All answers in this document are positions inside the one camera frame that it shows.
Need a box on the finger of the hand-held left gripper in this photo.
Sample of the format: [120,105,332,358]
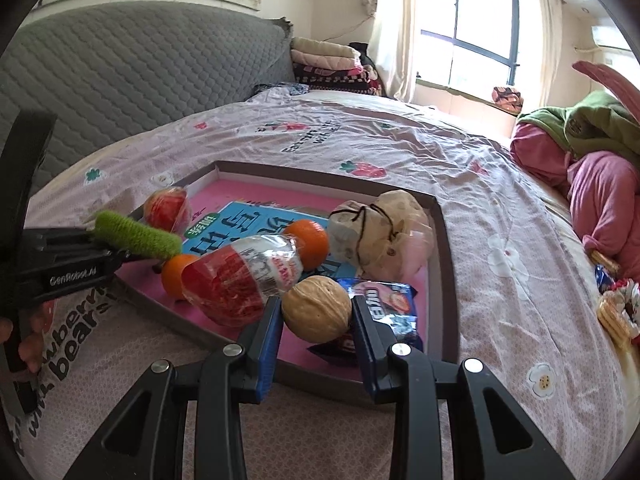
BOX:
[20,226,106,252]
[35,247,147,273]

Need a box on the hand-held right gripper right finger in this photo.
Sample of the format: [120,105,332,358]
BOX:
[350,295,576,480]

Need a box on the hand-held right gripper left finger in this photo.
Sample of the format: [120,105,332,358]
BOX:
[62,296,285,480]

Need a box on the green hair scrunchie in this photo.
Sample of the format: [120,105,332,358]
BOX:
[94,211,183,261]

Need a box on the blue cookie packet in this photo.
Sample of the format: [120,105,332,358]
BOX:
[306,277,425,361]

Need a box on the walnut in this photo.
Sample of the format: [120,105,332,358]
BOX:
[281,275,353,345]

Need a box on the orange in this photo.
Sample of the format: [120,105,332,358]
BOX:
[161,254,201,301]
[286,219,331,272]

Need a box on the long red snack packet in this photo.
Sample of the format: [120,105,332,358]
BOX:
[180,234,306,328]

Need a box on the round red snack packet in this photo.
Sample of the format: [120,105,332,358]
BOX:
[143,186,193,235]

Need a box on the shallow grey cardboard box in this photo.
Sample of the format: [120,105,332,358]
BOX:
[112,160,460,398]

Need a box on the beige drawstring pouch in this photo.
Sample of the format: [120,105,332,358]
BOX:
[327,190,433,278]

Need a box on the person's left hand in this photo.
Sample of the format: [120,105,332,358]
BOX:
[0,316,51,375]

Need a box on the pink and blue book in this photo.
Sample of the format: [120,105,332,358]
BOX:
[117,177,431,383]

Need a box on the grey quilted headboard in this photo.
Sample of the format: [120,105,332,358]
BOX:
[0,1,293,201]

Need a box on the dark blue cloth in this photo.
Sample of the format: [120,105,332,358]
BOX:
[250,81,311,97]

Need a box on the clear bag of biscuits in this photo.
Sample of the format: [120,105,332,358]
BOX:
[596,280,640,346]

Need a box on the yellow biscuit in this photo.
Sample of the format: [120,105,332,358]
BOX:
[590,249,621,271]

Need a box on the dark checkered folded blanket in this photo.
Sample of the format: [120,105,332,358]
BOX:
[294,67,381,96]

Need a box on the pink quilt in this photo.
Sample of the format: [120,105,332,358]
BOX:
[510,122,640,281]

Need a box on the pink folded blanket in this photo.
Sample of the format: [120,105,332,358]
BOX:
[292,55,363,73]

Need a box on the patterned cushion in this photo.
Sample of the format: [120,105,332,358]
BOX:
[491,86,524,112]

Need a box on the dark clothing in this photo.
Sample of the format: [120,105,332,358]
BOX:
[348,41,373,68]

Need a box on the cream folded blanket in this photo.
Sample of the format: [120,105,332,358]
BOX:
[291,36,358,63]

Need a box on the cream curtain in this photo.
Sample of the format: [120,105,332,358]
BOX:
[532,0,563,111]
[367,0,426,103]

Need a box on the green garment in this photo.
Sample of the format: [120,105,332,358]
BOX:
[517,91,640,161]

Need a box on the window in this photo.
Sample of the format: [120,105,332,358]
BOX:
[417,0,538,106]

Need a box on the pink quilted mat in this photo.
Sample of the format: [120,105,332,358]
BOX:
[571,60,640,126]

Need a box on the white air conditioner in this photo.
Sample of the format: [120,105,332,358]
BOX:
[590,25,633,51]

